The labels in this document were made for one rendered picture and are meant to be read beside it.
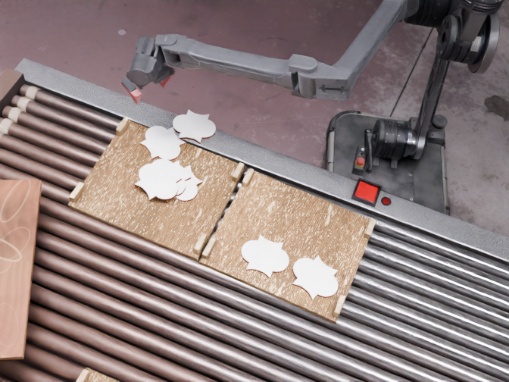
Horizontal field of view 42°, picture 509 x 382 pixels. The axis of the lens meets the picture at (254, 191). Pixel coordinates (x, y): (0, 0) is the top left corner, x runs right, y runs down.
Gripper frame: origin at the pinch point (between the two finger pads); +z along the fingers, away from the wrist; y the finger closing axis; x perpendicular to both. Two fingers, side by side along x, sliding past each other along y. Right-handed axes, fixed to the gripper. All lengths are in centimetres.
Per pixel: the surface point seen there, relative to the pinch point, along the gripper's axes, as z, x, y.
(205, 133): 20.2, -10.3, 13.3
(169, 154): 18.1, -10.5, -1.6
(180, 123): 20.3, -2.3, 9.8
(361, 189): 19, -57, 36
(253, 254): 18, -52, -6
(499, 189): 112, -76, 149
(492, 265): 20, -100, 46
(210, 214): 18.8, -33.7, -5.7
